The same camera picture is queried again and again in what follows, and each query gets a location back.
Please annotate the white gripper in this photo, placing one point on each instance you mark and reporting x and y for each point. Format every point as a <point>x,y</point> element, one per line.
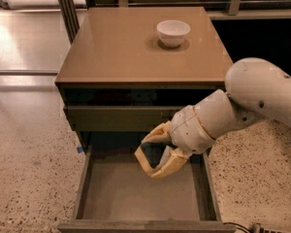
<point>186,130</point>

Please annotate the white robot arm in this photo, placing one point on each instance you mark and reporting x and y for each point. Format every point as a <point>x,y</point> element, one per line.
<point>254,89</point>

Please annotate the brown drawer cabinet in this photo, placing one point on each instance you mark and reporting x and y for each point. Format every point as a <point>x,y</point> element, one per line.
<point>117,59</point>

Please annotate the blue tape piece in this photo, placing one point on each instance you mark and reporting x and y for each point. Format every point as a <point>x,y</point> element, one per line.
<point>80,149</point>

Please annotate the white ceramic bowl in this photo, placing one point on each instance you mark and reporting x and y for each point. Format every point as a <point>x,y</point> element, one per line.
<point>172,33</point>

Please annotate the metal railing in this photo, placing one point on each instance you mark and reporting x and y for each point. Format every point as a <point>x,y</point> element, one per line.
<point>229,16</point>

